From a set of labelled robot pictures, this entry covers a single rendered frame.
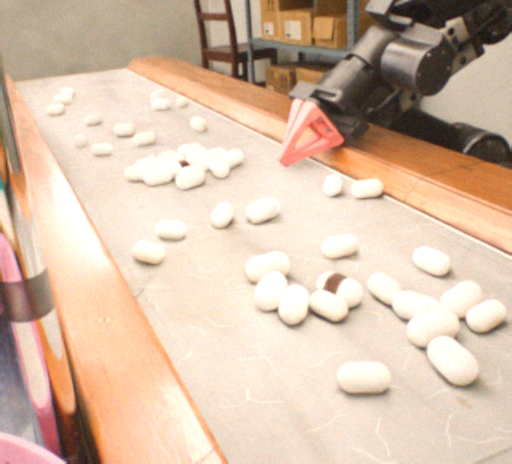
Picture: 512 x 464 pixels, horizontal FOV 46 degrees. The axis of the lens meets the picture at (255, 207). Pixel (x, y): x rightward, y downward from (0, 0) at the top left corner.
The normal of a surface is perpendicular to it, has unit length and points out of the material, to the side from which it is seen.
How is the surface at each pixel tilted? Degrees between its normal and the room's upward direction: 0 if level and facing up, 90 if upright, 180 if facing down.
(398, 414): 0
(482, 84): 90
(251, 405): 0
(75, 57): 90
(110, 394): 0
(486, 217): 45
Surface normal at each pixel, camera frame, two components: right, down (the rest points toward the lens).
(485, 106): -0.87, 0.23
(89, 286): -0.07, -0.93
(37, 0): 0.48, 0.29
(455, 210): -0.69, -0.51
